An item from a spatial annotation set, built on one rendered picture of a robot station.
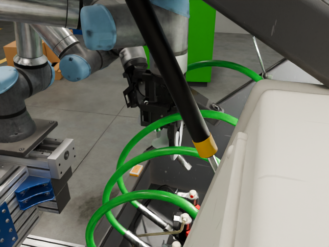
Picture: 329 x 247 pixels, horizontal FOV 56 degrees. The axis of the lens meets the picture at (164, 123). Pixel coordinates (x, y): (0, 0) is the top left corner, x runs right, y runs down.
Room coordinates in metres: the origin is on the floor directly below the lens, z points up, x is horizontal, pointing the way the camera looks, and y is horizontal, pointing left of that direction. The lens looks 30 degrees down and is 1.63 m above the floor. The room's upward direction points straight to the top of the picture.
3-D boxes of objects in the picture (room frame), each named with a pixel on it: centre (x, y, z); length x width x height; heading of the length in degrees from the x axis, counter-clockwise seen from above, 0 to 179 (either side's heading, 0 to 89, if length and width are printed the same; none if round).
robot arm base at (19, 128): (0.97, 0.55, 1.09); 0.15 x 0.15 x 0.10
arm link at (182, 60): (0.59, -0.01, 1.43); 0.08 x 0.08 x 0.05
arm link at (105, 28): (0.57, 0.09, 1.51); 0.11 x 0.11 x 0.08; 20
